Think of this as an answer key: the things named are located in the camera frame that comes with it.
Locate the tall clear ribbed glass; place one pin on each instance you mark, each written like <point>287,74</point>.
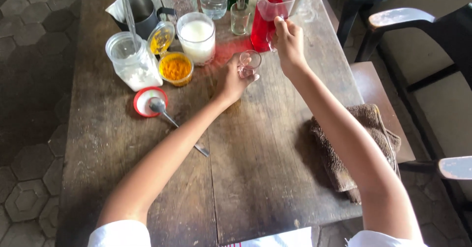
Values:
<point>182,2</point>

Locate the person's left hand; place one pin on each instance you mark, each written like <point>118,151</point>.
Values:
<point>228,83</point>

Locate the red and white jar lid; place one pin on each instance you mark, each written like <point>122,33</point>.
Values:
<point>142,101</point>

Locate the clear plastic spoon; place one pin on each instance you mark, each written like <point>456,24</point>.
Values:
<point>131,22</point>

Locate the glass of white milk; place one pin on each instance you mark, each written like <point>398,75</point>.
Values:
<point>197,40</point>

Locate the person's white shirt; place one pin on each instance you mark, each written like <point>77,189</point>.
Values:
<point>120,236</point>

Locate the tub of yellow powder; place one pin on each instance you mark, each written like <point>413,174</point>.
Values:
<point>176,69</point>

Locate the small clear drinking glass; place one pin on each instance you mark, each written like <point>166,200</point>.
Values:
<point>252,61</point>

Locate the person's right hand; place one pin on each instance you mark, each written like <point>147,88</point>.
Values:
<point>291,49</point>

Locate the clear water bottle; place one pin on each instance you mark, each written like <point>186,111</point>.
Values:
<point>213,0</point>

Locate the brown towel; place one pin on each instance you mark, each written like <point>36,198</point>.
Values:
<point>339,155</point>

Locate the wooden stool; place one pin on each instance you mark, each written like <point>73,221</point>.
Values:
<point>372,88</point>

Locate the clear pitcher with red liquid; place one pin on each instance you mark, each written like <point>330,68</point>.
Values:
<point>263,22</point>

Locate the clear lid with yellow powder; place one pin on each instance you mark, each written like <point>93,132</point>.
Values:
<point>161,38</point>

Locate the clear jar of white powder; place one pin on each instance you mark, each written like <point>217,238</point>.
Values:
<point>134,70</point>

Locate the metal spoon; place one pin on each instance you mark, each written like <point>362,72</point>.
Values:
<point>158,105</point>

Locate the small empty shot glass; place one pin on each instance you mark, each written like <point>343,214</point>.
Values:
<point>240,22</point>

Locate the black metal jug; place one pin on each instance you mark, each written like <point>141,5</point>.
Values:
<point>143,16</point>

